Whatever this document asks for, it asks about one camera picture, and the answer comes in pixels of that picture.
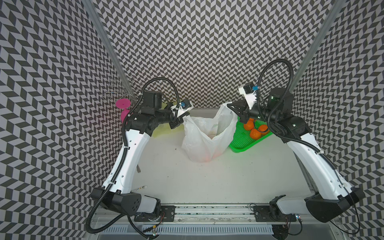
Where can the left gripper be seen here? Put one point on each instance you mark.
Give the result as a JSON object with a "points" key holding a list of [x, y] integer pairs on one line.
{"points": [[177, 121]]}

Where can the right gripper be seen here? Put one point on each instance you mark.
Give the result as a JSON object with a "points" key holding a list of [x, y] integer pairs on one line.
{"points": [[240, 107]]}

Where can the white plastic bag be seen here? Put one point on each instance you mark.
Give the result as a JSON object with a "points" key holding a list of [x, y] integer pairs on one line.
{"points": [[208, 138]]}

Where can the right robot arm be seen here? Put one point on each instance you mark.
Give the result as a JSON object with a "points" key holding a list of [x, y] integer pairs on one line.
{"points": [[334, 194]]}

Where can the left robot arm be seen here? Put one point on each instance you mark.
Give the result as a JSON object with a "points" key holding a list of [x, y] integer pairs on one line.
{"points": [[116, 193]]}

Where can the yellow green plastic bag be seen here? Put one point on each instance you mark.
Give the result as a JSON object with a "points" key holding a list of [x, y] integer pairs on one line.
{"points": [[165, 129]]}

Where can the orange upper middle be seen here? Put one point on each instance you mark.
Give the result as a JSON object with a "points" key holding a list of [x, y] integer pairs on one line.
{"points": [[249, 125]]}

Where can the orange under finger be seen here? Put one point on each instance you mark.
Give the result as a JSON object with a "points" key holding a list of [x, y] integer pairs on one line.
{"points": [[255, 134]]}

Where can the orange right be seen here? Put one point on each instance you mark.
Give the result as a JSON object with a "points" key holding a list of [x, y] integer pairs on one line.
{"points": [[263, 129]]}

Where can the green plastic basket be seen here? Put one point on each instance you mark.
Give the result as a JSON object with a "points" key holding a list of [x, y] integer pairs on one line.
{"points": [[242, 140]]}

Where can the pink plastic cup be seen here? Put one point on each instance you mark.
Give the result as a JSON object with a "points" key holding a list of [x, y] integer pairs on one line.
{"points": [[124, 114]]}

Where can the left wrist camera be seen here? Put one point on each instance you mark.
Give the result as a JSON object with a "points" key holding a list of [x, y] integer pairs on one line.
{"points": [[183, 108]]}

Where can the wire rack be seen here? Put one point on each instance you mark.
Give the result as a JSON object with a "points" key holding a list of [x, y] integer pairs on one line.
{"points": [[120, 88]]}

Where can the spoon with patterned handle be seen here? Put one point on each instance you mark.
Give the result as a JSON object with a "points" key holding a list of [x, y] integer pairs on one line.
{"points": [[139, 188]]}

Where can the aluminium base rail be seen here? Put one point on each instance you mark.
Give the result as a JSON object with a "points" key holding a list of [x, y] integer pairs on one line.
{"points": [[190, 220]]}

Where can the aluminium corner post right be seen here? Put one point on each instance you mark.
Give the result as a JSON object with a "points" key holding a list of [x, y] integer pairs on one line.
{"points": [[321, 35]]}

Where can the aluminium corner post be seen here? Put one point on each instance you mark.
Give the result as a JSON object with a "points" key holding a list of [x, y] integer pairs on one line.
{"points": [[96, 20], [321, 35]]}

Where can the aluminium corner post left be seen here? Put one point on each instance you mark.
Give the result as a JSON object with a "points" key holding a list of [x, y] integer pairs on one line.
{"points": [[96, 20]]}

